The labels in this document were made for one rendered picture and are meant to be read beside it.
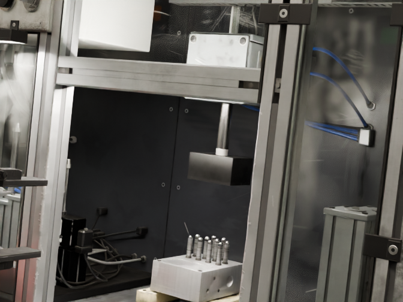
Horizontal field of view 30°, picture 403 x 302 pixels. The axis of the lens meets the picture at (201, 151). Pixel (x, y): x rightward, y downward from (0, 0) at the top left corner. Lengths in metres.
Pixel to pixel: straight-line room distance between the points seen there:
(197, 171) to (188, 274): 0.17
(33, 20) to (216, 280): 0.50
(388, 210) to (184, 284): 0.41
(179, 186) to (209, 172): 0.35
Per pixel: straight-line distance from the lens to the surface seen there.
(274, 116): 0.95
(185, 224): 1.56
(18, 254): 0.91
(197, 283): 1.17
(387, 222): 0.89
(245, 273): 0.98
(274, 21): 0.96
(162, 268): 1.21
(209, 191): 1.52
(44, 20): 1.21
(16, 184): 0.89
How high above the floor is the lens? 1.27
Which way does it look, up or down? 3 degrees down
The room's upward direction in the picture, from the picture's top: 6 degrees clockwise
